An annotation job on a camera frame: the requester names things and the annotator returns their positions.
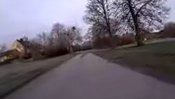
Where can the reddish brown hedge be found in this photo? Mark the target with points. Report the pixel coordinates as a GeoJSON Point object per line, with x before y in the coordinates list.
{"type": "Point", "coordinates": [173, 30]}

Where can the row of bare bushes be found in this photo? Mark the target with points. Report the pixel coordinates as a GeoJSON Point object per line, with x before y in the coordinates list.
{"type": "Point", "coordinates": [56, 45]}

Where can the grass field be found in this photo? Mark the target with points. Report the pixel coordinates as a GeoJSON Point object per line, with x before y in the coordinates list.
{"type": "Point", "coordinates": [8, 76]}
{"type": "Point", "coordinates": [164, 57]}

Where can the yellow house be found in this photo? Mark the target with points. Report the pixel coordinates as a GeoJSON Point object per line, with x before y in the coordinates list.
{"type": "Point", "coordinates": [15, 52]}

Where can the large bare tree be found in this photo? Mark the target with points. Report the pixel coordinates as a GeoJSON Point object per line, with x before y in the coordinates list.
{"type": "Point", "coordinates": [136, 27]}

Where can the grey asphalt path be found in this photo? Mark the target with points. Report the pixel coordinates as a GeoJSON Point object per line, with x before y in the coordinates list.
{"type": "Point", "coordinates": [84, 86]}

